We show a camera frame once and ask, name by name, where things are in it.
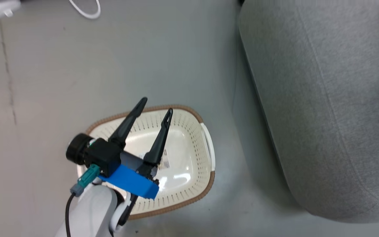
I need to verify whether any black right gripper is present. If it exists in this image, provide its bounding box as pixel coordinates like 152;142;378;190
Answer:
66;97;174;177

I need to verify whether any cream laundry basket brown rim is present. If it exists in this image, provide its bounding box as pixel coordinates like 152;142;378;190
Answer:
77;105;216;220

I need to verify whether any barcode label sticker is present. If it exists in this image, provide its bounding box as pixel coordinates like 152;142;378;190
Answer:
139;149;170;170

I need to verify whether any grey fabric sofa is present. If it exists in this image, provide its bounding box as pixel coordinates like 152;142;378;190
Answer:
238;0;379;224

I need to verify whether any teal cable connector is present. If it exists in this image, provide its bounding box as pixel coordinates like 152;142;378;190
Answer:
70;164;101;198

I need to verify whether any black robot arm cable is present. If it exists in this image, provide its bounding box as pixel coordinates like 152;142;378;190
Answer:
65;193;78;237

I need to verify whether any white floor cable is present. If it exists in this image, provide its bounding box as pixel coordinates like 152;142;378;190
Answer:
69;0;101;19

